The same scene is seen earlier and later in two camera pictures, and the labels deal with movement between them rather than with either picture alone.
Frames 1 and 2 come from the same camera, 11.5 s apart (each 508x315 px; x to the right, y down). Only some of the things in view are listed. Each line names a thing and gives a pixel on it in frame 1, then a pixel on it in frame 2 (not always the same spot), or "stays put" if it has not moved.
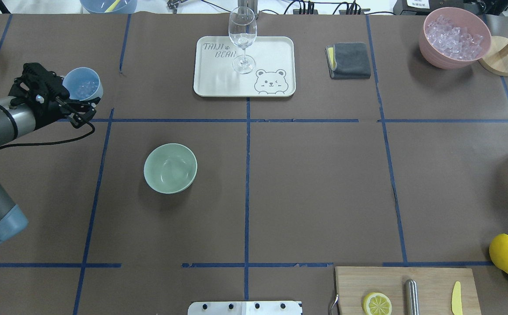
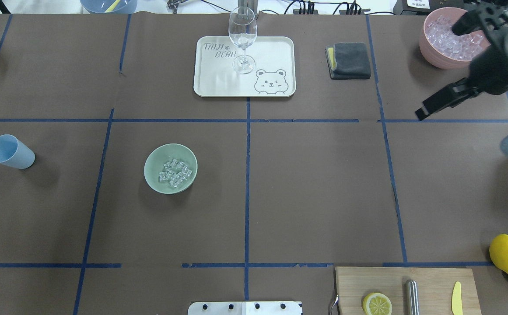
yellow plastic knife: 456,302 stays put
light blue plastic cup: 83,84 → 8,149
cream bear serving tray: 274,75 stays put
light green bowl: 169,168 stays put
